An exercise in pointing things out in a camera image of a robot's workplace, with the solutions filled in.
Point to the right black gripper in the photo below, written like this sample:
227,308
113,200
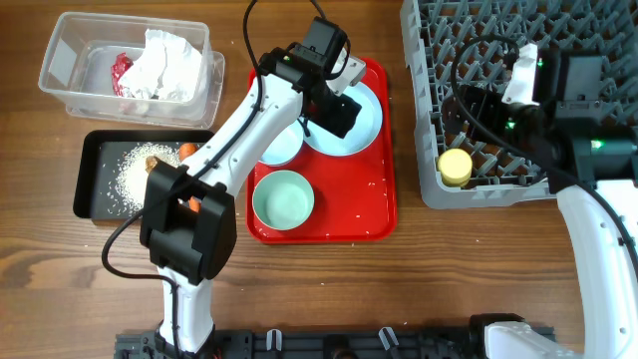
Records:
483,103

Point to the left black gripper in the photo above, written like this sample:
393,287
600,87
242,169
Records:
342,119

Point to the light blue bowl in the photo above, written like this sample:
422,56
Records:
284,147

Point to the yellow plastic cup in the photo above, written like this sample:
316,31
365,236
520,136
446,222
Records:
455,167

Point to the mint green bowl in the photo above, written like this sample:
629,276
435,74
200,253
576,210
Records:
283,200

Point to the orange carrot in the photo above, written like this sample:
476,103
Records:
185,151

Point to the brown food scrap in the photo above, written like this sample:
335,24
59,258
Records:
151,163

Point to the white rice pile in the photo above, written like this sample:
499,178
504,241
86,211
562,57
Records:
132,179

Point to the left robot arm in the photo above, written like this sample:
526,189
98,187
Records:
188,221

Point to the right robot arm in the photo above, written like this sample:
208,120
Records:
551,114

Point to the grey dishwasher rack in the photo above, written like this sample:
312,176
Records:
433,31

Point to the clear plastic waste bin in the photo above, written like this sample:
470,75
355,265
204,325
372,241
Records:
83,48

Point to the large light blue plate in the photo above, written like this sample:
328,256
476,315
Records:
366,128

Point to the red serving tray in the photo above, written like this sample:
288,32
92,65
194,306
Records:
355,196

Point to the crumpled white paper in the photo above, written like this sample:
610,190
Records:
167,70

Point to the red crumpled wrapper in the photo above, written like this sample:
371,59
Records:
122,64

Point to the black rectangular tray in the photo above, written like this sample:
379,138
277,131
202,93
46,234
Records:
109,156

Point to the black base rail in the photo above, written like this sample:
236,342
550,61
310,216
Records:
431,343

